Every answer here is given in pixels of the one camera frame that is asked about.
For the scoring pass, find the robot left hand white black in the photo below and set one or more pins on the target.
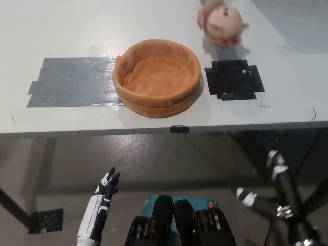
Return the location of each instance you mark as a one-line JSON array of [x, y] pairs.
[[102, 200]]

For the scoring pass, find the robot right hand white black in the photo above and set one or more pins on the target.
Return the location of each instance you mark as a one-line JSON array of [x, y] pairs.
[[285, 200]]

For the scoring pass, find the person's hand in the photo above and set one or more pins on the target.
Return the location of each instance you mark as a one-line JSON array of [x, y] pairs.
[[202, 15]]

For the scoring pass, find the pink plush dumpling toy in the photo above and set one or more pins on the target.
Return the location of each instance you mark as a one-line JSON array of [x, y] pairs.
[[225, 23]]

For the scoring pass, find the robot torso black teal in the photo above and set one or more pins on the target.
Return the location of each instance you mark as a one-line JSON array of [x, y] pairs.
[[179, 225]]

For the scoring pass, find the black table leg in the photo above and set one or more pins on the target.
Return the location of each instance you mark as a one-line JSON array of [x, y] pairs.
[[243, 152], [15, 205]]

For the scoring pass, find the black tape square patch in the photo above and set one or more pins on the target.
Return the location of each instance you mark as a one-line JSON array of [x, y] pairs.
[[233, 79]]

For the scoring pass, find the orange plush round basket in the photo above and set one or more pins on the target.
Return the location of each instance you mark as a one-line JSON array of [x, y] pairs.
[[159, 74]]

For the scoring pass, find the small black tape strip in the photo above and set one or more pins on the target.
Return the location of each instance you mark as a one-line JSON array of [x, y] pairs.
[[179, 128]]

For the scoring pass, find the grey duct tape patch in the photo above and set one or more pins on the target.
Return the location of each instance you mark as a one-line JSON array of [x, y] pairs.
[[77, 82]]

